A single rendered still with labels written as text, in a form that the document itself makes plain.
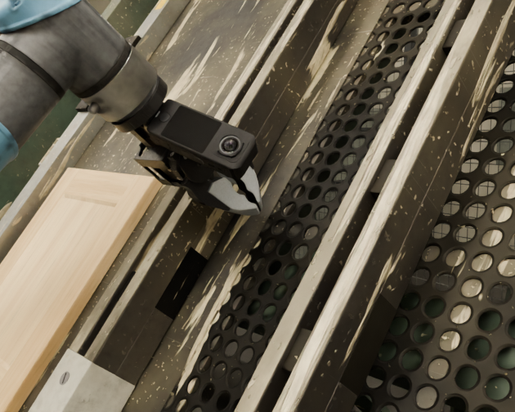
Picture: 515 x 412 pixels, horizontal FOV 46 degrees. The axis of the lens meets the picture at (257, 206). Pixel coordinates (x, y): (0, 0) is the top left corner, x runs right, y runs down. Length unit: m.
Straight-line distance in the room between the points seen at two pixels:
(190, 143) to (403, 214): 0.22
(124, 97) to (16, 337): 0.51
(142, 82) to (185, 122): 0.06
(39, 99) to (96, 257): 0.41
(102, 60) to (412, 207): 0.32
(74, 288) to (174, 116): 0.39
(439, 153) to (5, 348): 0.71
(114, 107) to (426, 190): 0.31
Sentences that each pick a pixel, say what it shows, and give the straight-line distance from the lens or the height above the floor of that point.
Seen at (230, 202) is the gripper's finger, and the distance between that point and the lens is 0.71.
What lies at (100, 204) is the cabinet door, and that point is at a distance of 1.05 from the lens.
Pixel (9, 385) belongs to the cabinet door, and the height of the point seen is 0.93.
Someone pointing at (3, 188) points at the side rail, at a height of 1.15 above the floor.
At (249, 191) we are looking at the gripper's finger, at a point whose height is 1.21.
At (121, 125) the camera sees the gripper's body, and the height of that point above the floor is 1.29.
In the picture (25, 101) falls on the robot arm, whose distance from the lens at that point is 0.59.
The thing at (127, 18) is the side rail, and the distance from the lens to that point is 1.63.
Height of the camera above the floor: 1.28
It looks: 7 degrees down
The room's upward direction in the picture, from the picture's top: straight up
